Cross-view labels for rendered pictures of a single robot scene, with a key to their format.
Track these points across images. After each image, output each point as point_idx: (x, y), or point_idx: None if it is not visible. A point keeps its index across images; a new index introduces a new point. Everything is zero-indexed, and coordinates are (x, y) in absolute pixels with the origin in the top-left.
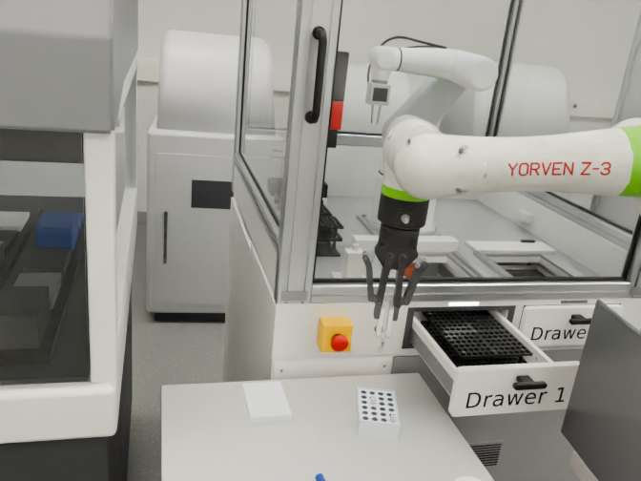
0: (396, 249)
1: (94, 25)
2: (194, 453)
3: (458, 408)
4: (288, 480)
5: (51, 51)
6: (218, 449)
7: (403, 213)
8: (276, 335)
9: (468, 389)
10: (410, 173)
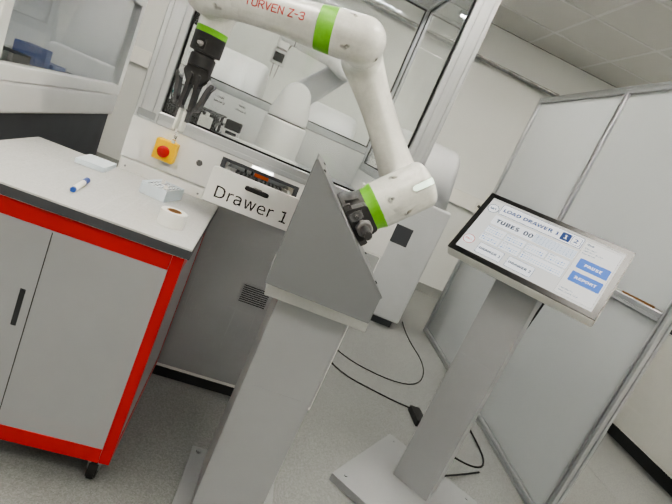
0: (196, 70)
1: None
2: (20, 148)
3: (207, 194)
4: (66, 174)
5: None
6: (38, 154)
7: (200, 39)
8: (127, 137)
9: (217, 182)
10: None
